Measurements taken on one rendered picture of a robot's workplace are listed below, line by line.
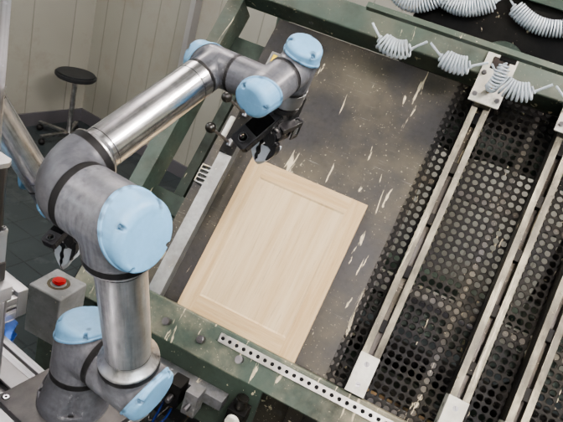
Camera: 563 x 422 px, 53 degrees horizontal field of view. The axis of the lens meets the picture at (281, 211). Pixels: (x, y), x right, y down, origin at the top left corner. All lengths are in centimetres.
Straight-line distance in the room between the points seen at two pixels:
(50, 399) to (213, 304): 75
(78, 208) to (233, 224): 113
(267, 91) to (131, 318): 46
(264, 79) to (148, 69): 410
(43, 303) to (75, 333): 69
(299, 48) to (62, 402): 85
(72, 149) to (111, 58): 453
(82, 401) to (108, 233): 56
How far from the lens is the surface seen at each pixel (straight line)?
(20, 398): 137
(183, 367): 192
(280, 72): 106
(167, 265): 193
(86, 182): 85
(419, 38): 203
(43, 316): 188
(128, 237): 80
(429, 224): 183
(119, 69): 537
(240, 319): 186
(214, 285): 190
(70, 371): 122
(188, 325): 187
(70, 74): 502
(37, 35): 527
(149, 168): 203
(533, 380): 186
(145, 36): 512
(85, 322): 120
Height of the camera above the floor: 203
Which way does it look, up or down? 25 degrees down
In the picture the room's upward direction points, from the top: 18 degrees clockwise
